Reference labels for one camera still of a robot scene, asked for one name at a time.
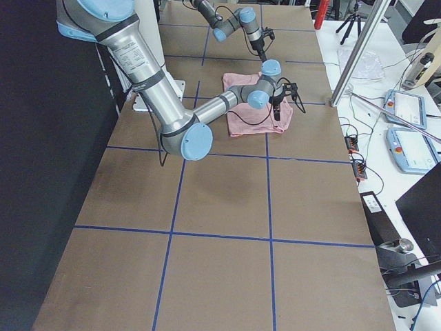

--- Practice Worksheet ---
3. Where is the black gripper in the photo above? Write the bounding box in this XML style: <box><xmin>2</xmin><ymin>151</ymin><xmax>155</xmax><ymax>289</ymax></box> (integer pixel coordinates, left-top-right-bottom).
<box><xmin>249</xmin><ymin>36</ymin><xmax>267</xmax><ymax>62</ymax></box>
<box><xmin>270</xmin><ymin>92</ymin><xmax>285</xmax><ymax>121</ymax></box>

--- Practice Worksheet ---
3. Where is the pink Snoopy t-shirt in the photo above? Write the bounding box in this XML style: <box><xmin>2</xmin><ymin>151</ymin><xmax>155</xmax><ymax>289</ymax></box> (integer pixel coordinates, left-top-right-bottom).
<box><xmin>223</xmin><ymin>72</ymin><xmax>294</xmax><ymax>137</ymax></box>

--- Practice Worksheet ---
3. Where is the red fire extinguisher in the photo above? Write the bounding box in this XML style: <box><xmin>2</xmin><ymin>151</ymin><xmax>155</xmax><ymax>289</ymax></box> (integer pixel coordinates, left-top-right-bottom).
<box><xmin>314</xmin><ymin>0</ymin><xmax>330</xmax><ymax>30</ymax></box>

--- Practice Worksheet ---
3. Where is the clear plastic bag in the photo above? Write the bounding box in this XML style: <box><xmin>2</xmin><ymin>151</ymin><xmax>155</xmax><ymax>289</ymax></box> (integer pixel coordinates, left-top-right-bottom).
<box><xmin>337</xmin><ymin>47</ymin><xmax>385</xmax><ymax>80</ymax></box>

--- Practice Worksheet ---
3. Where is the white mounting plate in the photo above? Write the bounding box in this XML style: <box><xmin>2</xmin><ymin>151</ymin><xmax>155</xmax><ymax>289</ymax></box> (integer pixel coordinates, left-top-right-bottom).
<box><xmin>133</xmin><ymin>69</ymin><xmax>185</xmax><ymax>112</ymax></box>

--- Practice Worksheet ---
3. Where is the blue teach pendant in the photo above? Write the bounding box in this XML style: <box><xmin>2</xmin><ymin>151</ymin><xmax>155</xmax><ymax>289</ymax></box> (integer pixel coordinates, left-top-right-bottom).
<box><xmin>386</xmin><ymin>128</ymin><xmax>440</xmax><ymax>175</ymax></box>
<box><xmin>383</xmin><ymin>90</ymin><xmax>427</xmax><ymax>129</ymax></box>

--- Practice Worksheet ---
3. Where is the black box with label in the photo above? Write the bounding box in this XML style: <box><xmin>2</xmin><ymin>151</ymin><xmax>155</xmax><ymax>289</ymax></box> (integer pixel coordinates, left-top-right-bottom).
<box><xmin>360</xmin><ymin>191</ymin><xmax>400</xmax><ymax>246</ymax></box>

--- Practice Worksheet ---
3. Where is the black monitor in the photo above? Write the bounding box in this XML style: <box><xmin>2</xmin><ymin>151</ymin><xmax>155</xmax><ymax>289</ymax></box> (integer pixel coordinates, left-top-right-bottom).
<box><xmin>396</xmin><ymin>164</ymin><xmax>441</xmax><ymax>262</ymax></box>

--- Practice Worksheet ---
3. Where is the black camera tripod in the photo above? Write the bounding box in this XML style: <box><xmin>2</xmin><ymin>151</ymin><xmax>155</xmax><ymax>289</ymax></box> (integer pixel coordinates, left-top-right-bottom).
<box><xmin>336</xmin><ymin>1</ymin><xmax>362</xmax><ymax>45</ymax></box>

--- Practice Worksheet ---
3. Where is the aluminium frame post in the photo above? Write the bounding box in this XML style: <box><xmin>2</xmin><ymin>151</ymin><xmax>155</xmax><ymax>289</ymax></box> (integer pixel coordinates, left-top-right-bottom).
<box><xmin>330</xmin><ymin>0</ymin><xmax>390</xmax><ymax>107</ymax></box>

